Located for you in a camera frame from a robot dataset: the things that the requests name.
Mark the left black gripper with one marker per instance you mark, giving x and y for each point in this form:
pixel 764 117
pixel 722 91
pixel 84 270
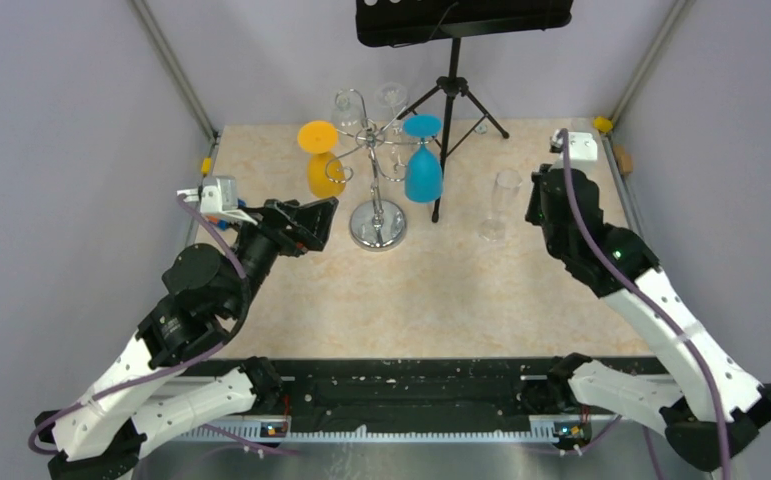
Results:
pixel 311 226

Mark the orange wine glass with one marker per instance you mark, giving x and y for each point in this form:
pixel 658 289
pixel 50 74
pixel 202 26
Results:
pixel 324 174

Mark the clear flute glass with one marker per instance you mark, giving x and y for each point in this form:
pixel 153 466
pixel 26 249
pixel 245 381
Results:
pixel 504 192

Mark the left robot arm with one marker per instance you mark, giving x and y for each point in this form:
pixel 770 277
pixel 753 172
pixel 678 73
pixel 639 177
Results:
pixel 119 421

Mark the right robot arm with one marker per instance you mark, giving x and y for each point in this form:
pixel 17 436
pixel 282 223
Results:
pixel 621 270

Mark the chrome wine glass rack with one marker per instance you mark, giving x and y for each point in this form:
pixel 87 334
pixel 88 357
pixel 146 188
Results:
pixel 377 224

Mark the blue wine glass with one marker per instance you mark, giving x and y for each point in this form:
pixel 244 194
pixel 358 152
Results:
pixel 423 182

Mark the orange and blue toy car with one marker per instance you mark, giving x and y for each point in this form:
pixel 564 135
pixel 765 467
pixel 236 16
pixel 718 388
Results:
pixel 227 221

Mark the clear glass back left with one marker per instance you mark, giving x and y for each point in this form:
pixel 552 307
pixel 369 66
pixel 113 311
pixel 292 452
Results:
pixel 346 115

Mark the clear glass back right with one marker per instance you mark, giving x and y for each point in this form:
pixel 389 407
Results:
pixel 393 97

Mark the black music stand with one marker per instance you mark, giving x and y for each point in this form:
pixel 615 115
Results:
pixel 399 24

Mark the yellow corner clamp right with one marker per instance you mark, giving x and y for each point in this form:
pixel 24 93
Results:
pixel 602 124

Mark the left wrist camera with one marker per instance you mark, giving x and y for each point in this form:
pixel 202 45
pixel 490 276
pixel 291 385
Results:
pixel 215 196

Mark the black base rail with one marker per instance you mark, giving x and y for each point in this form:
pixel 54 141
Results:
pixel 423 400

